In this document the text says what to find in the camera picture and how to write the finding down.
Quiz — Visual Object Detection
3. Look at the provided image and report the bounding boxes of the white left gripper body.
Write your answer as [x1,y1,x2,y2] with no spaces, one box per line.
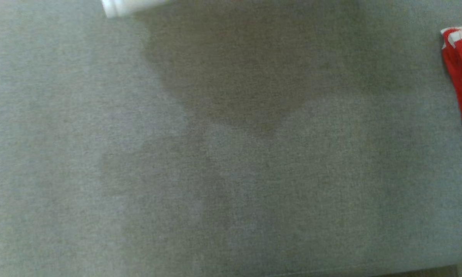
[101,0,171,18]

